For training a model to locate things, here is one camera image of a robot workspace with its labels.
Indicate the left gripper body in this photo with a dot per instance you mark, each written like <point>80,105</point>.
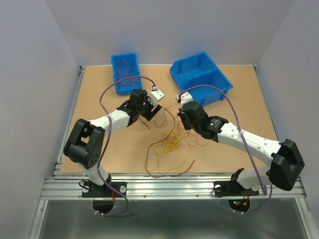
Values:
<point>146,108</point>

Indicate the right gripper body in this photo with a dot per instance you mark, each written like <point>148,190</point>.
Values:
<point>187,124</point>

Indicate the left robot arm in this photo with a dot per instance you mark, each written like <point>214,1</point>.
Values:
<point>84,144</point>

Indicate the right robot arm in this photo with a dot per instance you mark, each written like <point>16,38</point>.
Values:
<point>283,160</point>

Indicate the small blue bin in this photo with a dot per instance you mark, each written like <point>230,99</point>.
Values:
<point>124,67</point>

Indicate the large blue divided bin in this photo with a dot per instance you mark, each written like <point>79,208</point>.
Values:
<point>199,69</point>

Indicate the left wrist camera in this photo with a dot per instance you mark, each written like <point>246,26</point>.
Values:
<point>155,96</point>

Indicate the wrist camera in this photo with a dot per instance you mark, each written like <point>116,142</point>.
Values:
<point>155,96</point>
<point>184,98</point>

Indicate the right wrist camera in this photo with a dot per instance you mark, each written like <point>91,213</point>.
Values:
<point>184,98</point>

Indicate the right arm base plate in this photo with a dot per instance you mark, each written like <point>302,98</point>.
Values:
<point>231,189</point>

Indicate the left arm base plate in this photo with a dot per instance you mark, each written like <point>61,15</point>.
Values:
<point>91,190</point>

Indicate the aluminium rail frame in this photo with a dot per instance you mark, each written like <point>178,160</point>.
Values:
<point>168,207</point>

